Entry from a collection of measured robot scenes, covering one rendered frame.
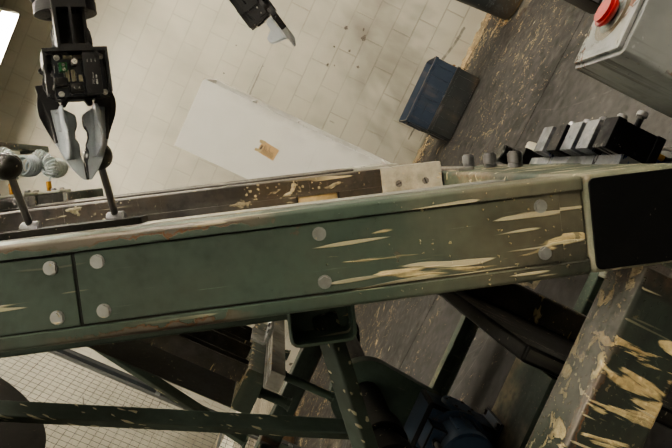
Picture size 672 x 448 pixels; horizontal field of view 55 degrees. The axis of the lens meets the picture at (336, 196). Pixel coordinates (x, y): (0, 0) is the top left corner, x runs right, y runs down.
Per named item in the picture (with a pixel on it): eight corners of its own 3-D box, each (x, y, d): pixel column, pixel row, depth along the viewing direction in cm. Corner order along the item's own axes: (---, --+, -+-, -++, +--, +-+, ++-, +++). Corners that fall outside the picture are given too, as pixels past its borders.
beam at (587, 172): (698, 260, 72) (689, 162, 71) (594, 274, 71) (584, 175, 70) (384, 190, 292) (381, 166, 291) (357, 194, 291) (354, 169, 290)
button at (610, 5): (634, -4, 75) (618, -12, 74) (619, 28, 75) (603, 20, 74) (616, 5, 78) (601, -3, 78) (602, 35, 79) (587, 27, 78)
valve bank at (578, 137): (753, 148, 99) (618, 79, 97) (714, 232, 99) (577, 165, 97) (595, 154, 149) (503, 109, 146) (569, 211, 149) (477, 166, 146)
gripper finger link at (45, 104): (42, 144, 78) (32, 70, 77) (42, 145, 79) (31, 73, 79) (84, 140, 80) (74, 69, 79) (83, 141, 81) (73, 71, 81)
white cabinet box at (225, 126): (436, 189, 525) (203, 78, 506) (404, 252, 533) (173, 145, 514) (424, 178, 585) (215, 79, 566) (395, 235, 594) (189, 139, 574)
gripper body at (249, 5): (254, 32, 168) (225, -6, 166) (280, 12, 167) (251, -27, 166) (251, 30, 161) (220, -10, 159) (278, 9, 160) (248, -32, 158)
